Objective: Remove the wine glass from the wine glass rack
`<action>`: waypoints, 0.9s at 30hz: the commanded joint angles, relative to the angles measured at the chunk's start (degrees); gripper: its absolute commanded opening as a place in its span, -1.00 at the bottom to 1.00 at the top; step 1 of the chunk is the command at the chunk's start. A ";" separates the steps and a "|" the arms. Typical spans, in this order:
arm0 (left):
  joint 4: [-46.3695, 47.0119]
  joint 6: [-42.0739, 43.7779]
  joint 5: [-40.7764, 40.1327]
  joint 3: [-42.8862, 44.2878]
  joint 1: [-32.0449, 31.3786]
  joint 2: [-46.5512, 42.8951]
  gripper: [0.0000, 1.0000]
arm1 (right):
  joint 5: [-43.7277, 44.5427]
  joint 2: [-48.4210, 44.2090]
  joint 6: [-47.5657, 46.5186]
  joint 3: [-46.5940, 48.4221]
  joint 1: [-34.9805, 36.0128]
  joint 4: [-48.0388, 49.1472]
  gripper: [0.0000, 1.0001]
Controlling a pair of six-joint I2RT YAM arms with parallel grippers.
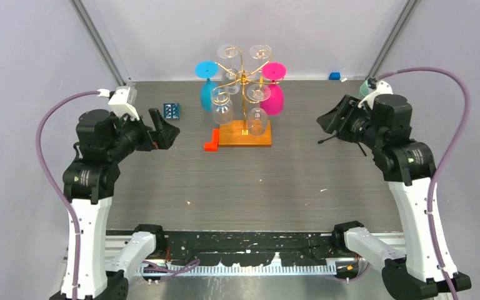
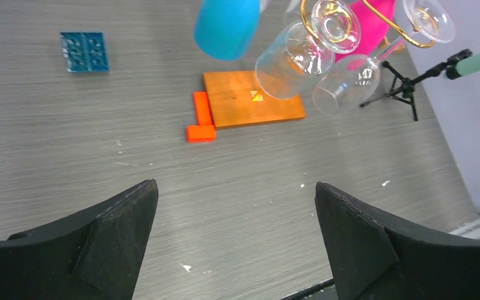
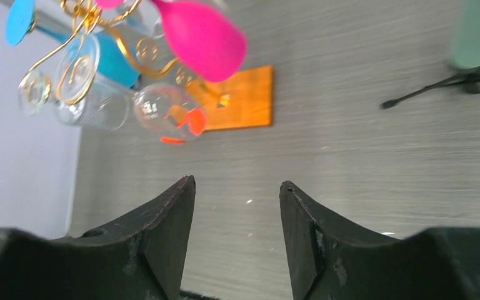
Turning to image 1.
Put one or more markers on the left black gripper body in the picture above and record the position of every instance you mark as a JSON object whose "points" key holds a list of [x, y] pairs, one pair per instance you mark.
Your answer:
{"points": [[134, 134]]}

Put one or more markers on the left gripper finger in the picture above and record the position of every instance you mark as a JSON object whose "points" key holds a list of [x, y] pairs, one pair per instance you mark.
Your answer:
{"points": [[165, 134], [157, 119]]}

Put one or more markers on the mint green microphone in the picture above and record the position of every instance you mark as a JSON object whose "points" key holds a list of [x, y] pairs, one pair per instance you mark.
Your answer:
{"points": [[364, 89]]}

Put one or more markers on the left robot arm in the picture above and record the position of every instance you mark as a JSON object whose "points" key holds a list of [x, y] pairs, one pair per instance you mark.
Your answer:
{"points": [[104, 140]]}

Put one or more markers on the blue wine glass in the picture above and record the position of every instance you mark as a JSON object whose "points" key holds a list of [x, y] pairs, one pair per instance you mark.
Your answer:
{"points": [[206, 70]]}

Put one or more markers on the clear textured wine glass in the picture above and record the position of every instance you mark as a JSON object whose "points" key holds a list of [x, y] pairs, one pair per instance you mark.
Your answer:
{"points": [[221, 106]]}

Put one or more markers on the pink wine glass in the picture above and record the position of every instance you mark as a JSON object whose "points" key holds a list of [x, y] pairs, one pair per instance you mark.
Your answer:
{"points": [[275, 73]]}

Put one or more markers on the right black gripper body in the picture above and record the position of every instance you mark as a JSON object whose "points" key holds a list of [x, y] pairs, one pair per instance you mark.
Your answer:
{"points": [[359, 128]]}

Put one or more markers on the clear back right glass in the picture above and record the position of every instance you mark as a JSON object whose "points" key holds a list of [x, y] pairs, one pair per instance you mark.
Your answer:
{"points": [[261, 53]]}

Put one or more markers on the small blue block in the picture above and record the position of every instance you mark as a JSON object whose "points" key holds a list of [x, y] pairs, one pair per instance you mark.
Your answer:
{"points": [[335, 76]]}

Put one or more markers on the clear stemmed wine glass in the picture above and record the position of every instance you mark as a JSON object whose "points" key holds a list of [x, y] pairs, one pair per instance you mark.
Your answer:
{"points": [[257, 117]]}

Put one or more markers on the blue patterned small box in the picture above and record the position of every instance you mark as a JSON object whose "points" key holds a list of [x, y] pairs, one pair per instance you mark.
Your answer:
{"points": [[172, 110]]}

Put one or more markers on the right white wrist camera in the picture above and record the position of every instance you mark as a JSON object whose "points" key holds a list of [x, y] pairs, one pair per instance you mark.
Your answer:
{"points": [[380, 87]]}

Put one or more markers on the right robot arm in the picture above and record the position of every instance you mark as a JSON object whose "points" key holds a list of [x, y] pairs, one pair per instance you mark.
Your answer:
{"points": [[424, 269]]}

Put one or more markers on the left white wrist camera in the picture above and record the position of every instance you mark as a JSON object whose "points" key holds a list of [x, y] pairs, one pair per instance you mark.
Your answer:
{"points": [[122, 102]]}

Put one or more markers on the orange L-shaped block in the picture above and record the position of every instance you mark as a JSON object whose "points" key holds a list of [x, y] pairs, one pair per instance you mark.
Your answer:
{"points": [[213, 144]]}

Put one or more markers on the gold wire glass rack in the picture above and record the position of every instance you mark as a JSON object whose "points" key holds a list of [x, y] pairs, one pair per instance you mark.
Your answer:
{"points": [[243, 79]]}

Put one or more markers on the clear back left glass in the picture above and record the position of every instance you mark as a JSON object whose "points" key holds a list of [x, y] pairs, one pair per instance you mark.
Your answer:
{"points": [[228, 52]]}

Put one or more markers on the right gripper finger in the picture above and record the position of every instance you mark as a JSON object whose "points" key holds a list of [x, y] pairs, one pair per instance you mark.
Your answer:
{"points": [[329, 121], [347, 104]]}

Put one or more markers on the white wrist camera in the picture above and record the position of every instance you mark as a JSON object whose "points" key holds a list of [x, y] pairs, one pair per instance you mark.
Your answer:
{"points": [[380, 87], [122, 102]]}

